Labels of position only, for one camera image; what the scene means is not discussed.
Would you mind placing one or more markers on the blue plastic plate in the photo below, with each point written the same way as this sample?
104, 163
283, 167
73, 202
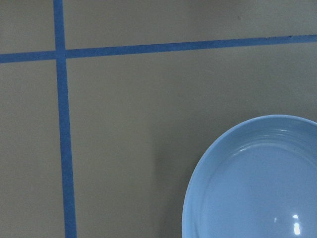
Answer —
257, 180

